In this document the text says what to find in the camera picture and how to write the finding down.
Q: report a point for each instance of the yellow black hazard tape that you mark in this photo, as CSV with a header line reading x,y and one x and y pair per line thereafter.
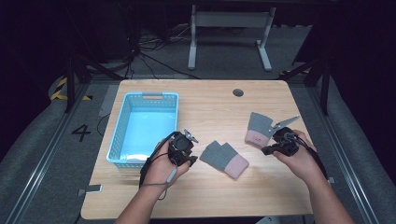
x,y
59,90

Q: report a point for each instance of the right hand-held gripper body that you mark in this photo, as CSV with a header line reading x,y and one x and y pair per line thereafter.
x,y
288,143

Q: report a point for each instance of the grey pink knit glove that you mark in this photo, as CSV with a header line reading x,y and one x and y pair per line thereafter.
x,y
222,158

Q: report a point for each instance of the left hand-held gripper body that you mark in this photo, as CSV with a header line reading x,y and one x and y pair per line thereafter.
x,y
180,146

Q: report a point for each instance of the blue plastic basket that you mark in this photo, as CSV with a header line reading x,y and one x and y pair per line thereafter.
x,y
146,127

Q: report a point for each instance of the grey pink glove red label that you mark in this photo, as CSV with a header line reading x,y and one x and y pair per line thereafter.
x,y
260,127

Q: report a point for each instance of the aluminium floor rail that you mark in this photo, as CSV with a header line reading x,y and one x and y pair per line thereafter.
x,y
345,161
46,155

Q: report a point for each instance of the person's left hand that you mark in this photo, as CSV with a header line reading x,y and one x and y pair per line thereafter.
x,y
160,169

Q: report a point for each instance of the small silver metal bracket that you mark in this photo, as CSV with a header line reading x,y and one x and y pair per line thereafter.
x,y
93,188

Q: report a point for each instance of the person's right hand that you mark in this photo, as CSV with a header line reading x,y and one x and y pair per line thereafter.
x,y
303,163

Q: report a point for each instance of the black metal stand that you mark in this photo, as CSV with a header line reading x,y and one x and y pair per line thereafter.
x,y
325,90
70,84

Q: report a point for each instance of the white metal desk frame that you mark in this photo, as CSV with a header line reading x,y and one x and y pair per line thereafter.
x,y
230,19

